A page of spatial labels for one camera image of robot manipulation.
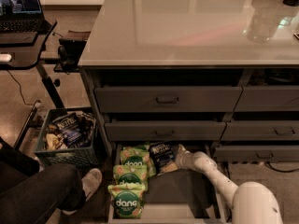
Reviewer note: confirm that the green Dang bag middle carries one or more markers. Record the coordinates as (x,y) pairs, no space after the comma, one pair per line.
(131,174)

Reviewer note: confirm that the bottom right drawer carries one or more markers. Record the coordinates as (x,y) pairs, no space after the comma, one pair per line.
(246,153)

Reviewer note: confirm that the black laptop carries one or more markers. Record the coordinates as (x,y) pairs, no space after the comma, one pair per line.
(20,16)

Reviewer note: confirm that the yellow snack bag in crate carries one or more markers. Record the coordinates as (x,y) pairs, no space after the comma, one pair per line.
(54,142)

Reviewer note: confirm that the green Dang bag back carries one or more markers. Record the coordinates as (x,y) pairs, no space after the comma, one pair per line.
(138,155)

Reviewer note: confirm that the white shoe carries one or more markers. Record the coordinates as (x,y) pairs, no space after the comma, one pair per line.
(90,184)

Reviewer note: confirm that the person leg dark trousers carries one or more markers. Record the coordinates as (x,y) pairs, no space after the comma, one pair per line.
(30,195)

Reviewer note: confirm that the middle right drawer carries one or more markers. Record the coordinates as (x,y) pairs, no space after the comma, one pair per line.
(266,130)

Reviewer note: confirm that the blue Kettle bag in crate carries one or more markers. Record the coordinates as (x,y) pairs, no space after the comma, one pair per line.
(68,128)

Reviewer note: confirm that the grey drawer cabinet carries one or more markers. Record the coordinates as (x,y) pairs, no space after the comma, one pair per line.
(228,43)

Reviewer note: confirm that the green dang bag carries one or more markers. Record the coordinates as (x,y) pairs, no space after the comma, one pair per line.
(127,199)
(131,174)
(138,155)

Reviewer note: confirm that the top left drawer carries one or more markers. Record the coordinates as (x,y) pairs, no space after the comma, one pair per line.
(167,99)

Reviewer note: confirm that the green Dang bag front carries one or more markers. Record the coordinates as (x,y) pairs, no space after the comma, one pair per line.
(127,199)

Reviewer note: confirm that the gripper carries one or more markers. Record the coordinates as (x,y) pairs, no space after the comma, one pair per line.
(184,160)

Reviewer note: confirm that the top right drawer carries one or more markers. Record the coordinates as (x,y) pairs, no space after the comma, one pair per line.
(270,98)

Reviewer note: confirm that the white object on desk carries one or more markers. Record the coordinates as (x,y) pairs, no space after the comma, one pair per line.
(5,58)

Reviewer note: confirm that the black stool with device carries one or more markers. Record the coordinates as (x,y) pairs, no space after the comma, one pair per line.
(71,47)

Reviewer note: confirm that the open bottom left drawer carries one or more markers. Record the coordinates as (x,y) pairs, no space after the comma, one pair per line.
(180,197)

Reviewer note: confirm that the blue Kettle chip bag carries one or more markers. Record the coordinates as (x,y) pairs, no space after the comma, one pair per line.
(163,158)

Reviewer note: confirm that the middle left drawer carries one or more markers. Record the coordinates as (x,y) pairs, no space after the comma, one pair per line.
(153,130)

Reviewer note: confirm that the green plastic crate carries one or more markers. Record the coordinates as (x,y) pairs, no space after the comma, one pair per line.
(83,153)

